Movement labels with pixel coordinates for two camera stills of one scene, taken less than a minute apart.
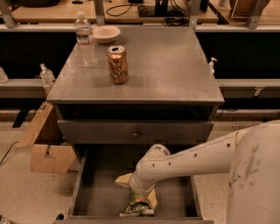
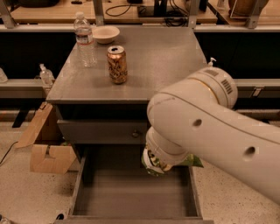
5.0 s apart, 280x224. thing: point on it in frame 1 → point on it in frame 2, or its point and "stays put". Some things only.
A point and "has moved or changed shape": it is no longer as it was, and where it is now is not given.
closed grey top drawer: (178, 131) stays put
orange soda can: (118, 66) stays put
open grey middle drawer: (97, 199) stays put
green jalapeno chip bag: (138, 206) has moved or changed shape
